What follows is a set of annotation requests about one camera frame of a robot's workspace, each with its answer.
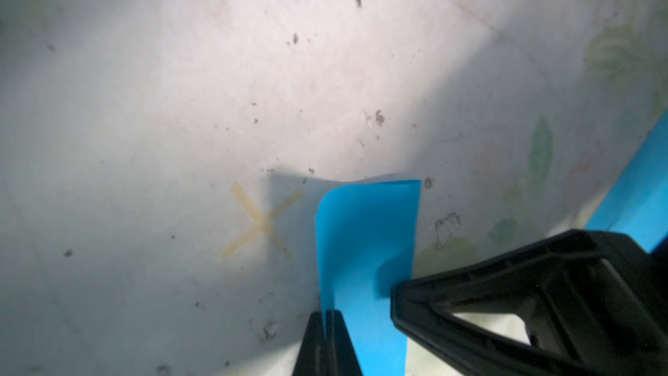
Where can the blue paper sheet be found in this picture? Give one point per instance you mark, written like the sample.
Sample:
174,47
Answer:
637,203
365,239

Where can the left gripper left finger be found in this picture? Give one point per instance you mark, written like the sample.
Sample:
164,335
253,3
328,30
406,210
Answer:
311,360

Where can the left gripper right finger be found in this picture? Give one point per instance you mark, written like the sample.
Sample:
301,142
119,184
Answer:
341,359

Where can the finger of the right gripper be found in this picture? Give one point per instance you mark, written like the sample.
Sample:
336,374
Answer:
579,303

